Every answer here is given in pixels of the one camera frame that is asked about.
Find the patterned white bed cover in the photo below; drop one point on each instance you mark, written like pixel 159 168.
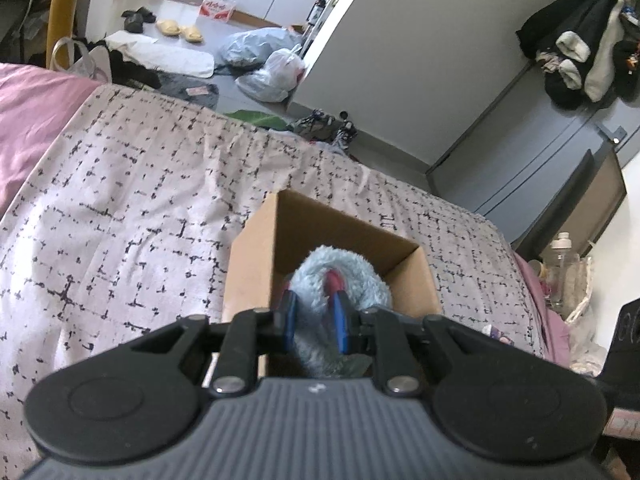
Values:
pixel 128 220

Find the clear plastic bag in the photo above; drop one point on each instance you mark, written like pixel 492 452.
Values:
pixel 258 86

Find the blue grey garbage bag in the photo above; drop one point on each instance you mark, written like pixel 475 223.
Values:
pixel 251 49

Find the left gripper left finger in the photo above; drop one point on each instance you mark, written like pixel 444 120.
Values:
pixel 139 398

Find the right yellow slipper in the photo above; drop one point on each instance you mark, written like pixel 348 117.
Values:
pixel 191 34

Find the black slippers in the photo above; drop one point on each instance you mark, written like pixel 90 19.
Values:
pixel 134 20

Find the bottled water pack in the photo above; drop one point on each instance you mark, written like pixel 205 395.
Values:
pixel 217 10

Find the hanging clothes pile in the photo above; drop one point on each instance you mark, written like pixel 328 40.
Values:
pixel 573 43

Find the blue printed packet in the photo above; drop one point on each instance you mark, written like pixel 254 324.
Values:
pixel 493 332

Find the green leaf object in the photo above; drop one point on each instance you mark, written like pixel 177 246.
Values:
pixel 260 119

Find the white floor mat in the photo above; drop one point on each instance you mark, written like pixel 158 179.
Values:
pixel 147 52

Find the pair of sneakers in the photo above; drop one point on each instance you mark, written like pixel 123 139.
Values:
pixel 334 133

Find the brown cardboard box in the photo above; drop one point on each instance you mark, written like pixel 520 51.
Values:
pixel 288 226

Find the spray bottle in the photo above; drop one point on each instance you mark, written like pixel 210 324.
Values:
pixel 315 12

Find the clear plastic bottle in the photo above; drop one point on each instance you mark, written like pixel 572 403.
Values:
pixel 561 265

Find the white red plastic bag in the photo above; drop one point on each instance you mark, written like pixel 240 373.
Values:
pixel 284 69

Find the grey door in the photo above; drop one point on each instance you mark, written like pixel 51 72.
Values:
pixel 508 167

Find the pink bed sheet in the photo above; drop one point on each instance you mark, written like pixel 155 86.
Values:
pixel 36 105

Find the yellow edged table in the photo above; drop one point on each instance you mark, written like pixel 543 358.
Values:
pixel 61 20

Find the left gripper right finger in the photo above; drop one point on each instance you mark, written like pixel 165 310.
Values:
pixel 491 398

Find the dark framed board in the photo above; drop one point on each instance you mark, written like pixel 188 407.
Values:
pixel 583 207

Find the white tote bag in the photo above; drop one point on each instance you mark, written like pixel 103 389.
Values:
pixel 73 57

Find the light blue fluffy plush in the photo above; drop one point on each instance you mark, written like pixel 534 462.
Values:
pixel 315 347

